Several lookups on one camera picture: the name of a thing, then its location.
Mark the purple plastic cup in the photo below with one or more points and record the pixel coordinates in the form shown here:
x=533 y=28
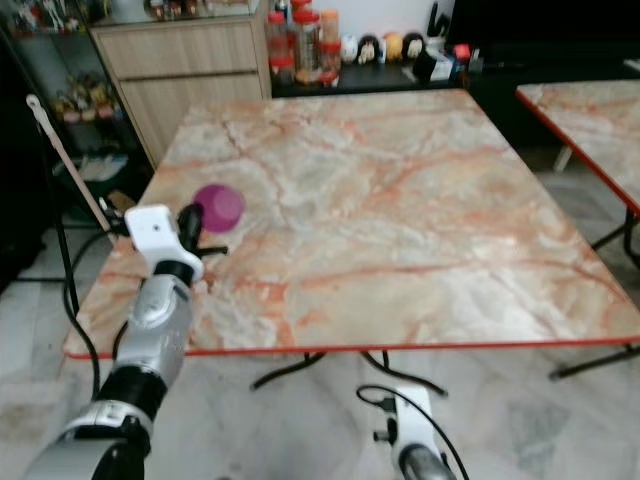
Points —
x=222 y=207

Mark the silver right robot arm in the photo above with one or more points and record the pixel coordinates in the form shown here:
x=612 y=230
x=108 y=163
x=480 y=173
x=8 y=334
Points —
x=422 y=465

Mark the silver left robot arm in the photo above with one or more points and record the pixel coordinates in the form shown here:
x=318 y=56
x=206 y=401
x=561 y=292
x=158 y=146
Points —
x=165 y=320

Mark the black metal glass shelf rack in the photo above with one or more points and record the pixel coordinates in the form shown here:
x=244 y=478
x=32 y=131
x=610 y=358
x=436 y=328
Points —
x=57 y=240

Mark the light wooden stick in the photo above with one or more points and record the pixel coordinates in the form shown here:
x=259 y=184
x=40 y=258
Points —
x=65 y=155

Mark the light wooden drawer cabinet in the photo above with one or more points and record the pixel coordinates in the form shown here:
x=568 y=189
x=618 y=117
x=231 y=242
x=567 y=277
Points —
x=190 y=80

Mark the small toys on shelf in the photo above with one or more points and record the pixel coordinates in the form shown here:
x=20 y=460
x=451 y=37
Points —
x=90 y=100

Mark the black metal table legs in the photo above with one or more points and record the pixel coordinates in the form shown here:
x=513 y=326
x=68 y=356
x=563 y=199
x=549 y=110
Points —
x=290 y=370

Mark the small short red-lid jar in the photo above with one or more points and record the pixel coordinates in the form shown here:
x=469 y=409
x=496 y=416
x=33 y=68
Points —
x=282 y=70

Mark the slim red-lid jar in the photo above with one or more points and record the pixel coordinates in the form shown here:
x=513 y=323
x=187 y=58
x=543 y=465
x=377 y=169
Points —
x=279 y=35

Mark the large clear red-lid jar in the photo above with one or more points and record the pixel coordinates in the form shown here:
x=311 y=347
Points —
x=306 y=45

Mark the orange-lid snack jar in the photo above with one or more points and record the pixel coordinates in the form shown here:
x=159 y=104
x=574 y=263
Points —
x=330 y=45

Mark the white round figurine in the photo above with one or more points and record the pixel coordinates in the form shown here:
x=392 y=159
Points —
x=349 y=50

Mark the black round figurine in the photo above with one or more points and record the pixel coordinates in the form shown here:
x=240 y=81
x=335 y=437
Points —
x=413 y=44
x=369 y=50

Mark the yellow round figurine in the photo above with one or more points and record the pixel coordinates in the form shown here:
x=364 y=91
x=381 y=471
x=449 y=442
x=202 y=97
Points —
x=392 y=47

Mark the black box with white label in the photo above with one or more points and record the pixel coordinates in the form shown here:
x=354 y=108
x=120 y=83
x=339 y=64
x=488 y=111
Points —
x=432 y=66

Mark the black upright gadget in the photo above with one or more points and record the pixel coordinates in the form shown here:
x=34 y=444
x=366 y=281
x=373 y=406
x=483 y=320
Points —
x=438 y=22

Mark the small red object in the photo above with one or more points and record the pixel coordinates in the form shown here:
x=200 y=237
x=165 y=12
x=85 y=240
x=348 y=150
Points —
x=462 y=52

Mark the black low console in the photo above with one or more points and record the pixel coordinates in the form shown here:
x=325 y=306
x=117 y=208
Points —
x=490 y=85

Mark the black television screen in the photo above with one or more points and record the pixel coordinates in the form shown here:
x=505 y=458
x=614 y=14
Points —
x=550 y=18

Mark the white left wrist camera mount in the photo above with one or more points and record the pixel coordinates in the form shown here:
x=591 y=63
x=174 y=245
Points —
x=155 y=232

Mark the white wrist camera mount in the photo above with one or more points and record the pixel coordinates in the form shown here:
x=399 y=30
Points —
x=155 y=232
x=413 y=420

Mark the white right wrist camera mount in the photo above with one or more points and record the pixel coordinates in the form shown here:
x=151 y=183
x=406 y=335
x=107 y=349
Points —
x=413 y=420

